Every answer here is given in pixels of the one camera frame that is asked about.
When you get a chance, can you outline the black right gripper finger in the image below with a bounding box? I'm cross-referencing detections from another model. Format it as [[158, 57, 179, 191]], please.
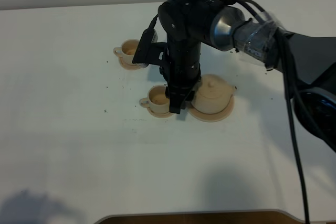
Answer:
[[165, 84, 187, 114], [183, 81, 202, 109]]

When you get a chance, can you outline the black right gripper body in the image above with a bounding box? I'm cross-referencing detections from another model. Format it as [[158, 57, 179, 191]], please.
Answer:
[[160, 41, 201, 95]]

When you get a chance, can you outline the beige ceramic teapot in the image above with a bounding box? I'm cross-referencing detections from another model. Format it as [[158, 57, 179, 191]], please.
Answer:
[[191, 74, 236, 114]]

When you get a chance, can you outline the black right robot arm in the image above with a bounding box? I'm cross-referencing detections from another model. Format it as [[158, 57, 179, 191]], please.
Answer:
[[158, 0, 335, 148]]

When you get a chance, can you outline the large beige teapot saucer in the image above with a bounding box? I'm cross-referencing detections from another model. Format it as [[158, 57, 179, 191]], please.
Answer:
[[188, 95, 235, 123]]

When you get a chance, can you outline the near beige teacup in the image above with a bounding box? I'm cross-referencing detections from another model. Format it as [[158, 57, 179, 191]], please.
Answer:
[[139, 86, 170, 114]]

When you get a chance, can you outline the beige teacup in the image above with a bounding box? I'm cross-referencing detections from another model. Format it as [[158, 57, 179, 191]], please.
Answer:
[[113, 39, 139, 65], [139, 86, 170, 114]]

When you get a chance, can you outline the near beige cup saucer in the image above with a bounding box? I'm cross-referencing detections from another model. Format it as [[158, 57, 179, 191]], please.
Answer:
[[147, 94, 173, 118]]

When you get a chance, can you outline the beige cup saucer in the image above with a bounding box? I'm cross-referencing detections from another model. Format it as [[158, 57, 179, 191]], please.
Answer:
[[118, 57, 141, 71], [147, 94, 173, 118]]

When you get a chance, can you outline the far beige cup saucer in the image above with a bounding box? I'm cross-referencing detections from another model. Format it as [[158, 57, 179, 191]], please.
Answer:
[[118, 57, 141, 71]]

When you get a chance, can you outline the far beige teacup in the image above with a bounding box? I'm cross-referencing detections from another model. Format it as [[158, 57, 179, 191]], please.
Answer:
[[113, 39, 139, 65]]

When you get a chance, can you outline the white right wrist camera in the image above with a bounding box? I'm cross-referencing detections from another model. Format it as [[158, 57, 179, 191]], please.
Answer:
[[132, 28, 166, 68]]

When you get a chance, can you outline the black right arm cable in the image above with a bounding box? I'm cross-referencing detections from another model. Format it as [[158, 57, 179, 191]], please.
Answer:
[[219, 0, 311, 224]]

